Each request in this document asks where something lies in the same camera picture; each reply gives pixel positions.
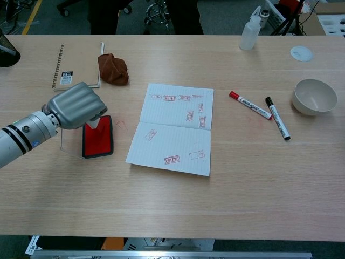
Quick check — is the black whiteboard marker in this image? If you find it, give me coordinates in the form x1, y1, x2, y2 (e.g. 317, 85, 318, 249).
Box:
265, 97, 291, 141

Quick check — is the kraft spiral notebook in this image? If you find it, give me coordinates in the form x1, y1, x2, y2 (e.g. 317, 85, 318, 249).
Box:
51, 42, 105, 92

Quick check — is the red whiteboard marker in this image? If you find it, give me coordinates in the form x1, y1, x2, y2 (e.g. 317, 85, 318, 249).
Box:
229, 91, 273, 120

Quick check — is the translucent squeeze bottle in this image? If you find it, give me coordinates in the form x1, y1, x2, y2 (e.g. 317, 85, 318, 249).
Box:
239, 5, 262, 51

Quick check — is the red ink pad clear lid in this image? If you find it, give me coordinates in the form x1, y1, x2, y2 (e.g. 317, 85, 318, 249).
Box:
60, 115, 114, 160

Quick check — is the brown crumpled cloth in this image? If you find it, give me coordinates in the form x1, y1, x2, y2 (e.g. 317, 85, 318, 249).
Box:
97, 53, 129, 86

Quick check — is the open white stamped notebook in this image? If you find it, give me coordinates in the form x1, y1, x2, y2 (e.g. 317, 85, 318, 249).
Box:
125, 83, 215, 178

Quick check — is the small black-capped bottle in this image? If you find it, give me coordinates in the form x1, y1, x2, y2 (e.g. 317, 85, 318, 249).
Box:
260, 9, 271, 29

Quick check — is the chrome stool base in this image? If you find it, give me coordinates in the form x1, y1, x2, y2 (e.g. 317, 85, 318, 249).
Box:
144, 0, 173, 28

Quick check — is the brown cardboard box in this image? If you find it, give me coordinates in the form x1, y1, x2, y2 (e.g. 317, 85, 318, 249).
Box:
298, 4, 345, 36

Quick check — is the black tripod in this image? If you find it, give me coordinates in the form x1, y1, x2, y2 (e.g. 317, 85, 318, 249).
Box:
271, 0, 321, 36

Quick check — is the white round table grommet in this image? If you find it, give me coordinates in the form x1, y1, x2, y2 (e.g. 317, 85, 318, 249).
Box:
290, 46, 314, 63

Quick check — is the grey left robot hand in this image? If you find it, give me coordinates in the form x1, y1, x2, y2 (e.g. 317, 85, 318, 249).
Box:
42, 82, 108, 130

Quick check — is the beige bowl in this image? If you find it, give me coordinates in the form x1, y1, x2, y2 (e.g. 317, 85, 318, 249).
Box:
292, 79, 338, 117

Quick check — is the black mesh basket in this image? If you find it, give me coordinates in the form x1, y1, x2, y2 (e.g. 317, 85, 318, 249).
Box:
0, 28, 22, 68

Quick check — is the white sticker-covered panel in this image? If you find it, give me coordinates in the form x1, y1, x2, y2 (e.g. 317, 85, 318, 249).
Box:
25, 235, 42, 256

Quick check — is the white plastic crate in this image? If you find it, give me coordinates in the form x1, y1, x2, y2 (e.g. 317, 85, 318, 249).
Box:
265, 0, 288, 26

